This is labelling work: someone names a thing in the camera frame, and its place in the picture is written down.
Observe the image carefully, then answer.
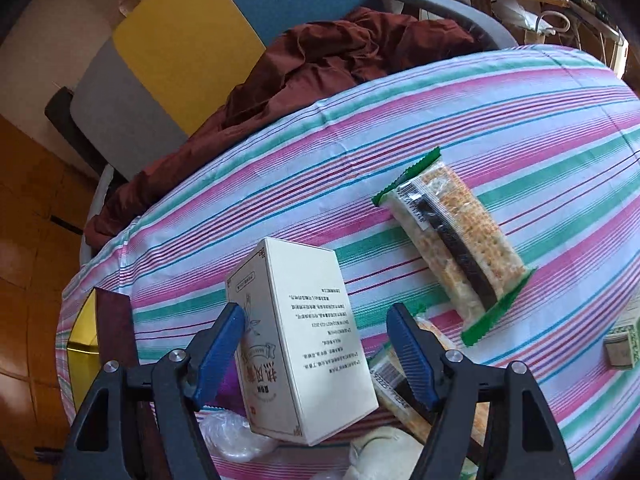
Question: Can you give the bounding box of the cracker packet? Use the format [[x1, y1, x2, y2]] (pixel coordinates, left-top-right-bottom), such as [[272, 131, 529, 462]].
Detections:
[[369, 342, 489, 466], [372, 148, 534, 347]]

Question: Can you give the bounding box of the white carton box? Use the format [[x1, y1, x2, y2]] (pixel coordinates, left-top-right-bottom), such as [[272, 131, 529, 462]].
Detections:
[[226, 237, 378, 446]]

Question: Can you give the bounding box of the white sock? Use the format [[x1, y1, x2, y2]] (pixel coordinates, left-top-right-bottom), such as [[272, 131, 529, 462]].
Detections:
[[343, 427, 423, 480]]

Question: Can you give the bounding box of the green tea box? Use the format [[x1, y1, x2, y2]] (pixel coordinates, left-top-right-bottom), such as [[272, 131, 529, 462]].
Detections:
[[603, 302, 639, 368]]

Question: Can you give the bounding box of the gold tin box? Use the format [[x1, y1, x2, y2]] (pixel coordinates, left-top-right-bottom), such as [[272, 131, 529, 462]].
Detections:
[[66, 288, 139, 410]]

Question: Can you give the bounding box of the striped bed sheet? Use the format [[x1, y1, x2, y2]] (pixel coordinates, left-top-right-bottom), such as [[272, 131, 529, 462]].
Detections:
[[55, 46, 639, 479]]

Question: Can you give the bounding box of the wooden wardrobe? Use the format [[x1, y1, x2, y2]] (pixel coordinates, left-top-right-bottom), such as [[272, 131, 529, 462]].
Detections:
[[1, 119, 96, 479]]

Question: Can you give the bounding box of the maroon blanket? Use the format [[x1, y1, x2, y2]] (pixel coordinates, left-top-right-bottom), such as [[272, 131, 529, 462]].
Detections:
[[84, 6, 482, 252]]

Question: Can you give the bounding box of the grey yellow blue headboard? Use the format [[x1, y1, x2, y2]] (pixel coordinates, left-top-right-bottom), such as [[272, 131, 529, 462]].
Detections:
[[70, 0, 515, 178]]

